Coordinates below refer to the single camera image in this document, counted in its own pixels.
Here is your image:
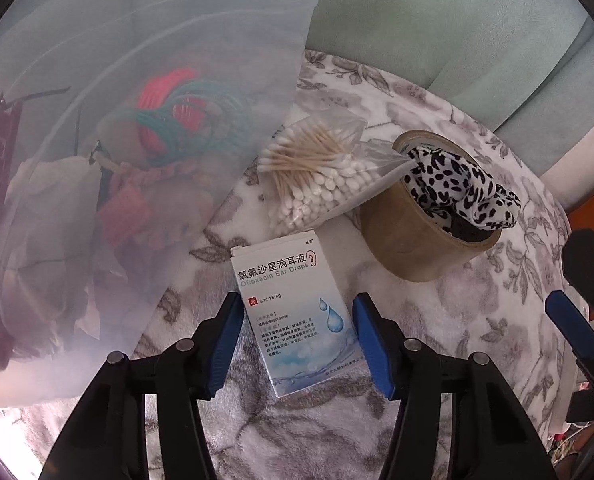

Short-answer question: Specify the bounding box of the brown wooden bed frame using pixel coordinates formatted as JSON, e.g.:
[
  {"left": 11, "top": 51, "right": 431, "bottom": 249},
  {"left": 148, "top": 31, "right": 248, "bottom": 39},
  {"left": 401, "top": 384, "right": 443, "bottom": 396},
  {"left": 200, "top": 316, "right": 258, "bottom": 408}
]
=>
[{"left": 567, "top": 180, "right": 594, "bottom": 242}]

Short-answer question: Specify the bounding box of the white paper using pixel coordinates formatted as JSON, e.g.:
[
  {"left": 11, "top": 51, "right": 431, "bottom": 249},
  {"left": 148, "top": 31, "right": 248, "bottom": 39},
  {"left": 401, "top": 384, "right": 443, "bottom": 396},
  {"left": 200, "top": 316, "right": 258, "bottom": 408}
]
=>
[{"left": 7, "top": 155, "right": 103, "bottom": 282}]

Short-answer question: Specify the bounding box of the grey floral blanket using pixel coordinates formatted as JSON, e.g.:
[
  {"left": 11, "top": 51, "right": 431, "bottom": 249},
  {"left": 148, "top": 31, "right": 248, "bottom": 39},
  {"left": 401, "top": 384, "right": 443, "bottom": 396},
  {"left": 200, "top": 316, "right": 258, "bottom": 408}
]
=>
[{"left": 17, "top": 49, "right": 594, "bottom": 480}]

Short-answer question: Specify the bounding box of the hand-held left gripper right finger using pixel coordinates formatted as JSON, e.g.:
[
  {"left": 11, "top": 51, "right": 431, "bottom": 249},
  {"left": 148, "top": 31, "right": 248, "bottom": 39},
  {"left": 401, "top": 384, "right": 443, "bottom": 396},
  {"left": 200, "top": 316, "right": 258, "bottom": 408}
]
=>
[{"left": 352, "top": 293, "right": 558, "bottom": 480}]

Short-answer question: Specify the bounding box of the black toothed headband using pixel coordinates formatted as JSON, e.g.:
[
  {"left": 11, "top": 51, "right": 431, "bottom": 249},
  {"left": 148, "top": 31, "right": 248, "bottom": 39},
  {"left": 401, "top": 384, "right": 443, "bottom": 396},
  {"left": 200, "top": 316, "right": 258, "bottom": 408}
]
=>
[{"left": 0, "top": 87, "right": 103, "bottom": 166}]

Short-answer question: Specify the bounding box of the leopard print scrunchie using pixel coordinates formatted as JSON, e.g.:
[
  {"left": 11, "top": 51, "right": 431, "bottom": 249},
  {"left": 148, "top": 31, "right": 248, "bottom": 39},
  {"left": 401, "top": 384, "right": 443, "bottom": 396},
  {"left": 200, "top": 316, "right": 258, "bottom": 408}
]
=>
[{"left": 402, "top": 146, "right": 522, "bottom": 232}]

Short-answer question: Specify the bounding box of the bag of cotton swabs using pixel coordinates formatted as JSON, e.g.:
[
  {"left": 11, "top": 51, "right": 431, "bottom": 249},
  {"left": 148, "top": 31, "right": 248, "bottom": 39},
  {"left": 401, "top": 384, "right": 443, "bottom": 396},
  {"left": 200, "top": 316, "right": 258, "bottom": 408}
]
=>
[{"left": 256, "top": 112, "right": 411, "bottom": 237}]

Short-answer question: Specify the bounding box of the pale green curtain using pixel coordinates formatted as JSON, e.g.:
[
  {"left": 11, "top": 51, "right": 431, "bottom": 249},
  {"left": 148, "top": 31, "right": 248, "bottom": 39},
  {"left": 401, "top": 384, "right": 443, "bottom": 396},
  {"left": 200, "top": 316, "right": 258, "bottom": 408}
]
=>
[{"left": 304, "top": 0, "right": 594, "bottom": 212}]

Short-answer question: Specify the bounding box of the clear plastic storage box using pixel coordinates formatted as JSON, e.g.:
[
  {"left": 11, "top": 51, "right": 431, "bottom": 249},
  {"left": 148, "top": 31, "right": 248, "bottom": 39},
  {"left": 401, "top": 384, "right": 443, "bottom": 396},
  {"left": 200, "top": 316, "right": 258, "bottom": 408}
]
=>
[{"left": 0, "top": 0, "right": 334, "bottom": 412}]

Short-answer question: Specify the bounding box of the brown packing tape roll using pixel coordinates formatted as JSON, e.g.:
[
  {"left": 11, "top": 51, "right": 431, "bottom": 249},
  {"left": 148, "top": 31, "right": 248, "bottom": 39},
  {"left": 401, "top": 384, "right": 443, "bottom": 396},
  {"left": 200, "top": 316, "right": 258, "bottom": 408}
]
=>
[{"left": 359, "top": 130, "right": 504, "bottom": 282}]

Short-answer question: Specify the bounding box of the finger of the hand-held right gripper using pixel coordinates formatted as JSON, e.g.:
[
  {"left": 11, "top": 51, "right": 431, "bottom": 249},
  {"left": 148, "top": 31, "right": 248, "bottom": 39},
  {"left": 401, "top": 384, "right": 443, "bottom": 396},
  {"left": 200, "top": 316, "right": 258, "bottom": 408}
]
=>
[
  {"left": 545, "top": 290, "right": 594, "bottom": 377},
  {"left": 561, "top": 228, "right": 594, "bottom": 322}
]

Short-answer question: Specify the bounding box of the blue white medicine box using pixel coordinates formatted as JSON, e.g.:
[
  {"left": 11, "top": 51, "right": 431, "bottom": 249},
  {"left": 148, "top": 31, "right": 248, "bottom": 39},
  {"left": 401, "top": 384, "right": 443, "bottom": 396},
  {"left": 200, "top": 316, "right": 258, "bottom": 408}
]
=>
[{"left": 230, "top": 230, "right": 366, "bottom": 399}]

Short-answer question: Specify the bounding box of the teal cord coil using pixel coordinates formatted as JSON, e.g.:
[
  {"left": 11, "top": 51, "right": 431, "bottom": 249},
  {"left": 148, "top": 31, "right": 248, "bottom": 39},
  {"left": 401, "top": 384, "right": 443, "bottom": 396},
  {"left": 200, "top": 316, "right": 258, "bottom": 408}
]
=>
[{"left": 100, "top": 80, "right": 253, "bottom": 169}]

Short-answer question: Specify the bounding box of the pink hair roller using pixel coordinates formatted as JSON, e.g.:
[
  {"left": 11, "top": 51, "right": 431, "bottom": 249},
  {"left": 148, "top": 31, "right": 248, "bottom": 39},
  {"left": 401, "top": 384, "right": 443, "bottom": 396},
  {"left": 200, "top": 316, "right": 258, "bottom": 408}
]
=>
[{"left": 97, "top": 180, "right": 151, "bottom": 247}]

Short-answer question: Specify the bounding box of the pastel braided hair tie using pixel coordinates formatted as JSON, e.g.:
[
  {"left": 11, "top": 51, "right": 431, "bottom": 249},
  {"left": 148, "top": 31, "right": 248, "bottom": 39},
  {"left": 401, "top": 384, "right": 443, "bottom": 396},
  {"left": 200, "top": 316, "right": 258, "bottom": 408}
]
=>
[{"left": 97, "top": 157, "right": 213, "bottom": 197}]

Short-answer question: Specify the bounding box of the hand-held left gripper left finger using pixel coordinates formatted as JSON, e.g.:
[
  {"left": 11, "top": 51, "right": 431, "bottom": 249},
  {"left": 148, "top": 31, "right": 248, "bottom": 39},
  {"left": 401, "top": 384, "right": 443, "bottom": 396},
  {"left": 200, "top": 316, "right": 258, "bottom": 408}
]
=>
[{"left": 37, "top": 291, "right": 245, "bottom": 480}]

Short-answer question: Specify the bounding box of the pink cord coil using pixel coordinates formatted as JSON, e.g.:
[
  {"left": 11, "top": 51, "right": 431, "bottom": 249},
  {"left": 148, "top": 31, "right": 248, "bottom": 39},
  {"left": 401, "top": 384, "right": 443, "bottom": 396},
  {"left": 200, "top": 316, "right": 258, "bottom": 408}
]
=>
[{"left": 138, "top": 69, "right": 201, "bottom": 152}]

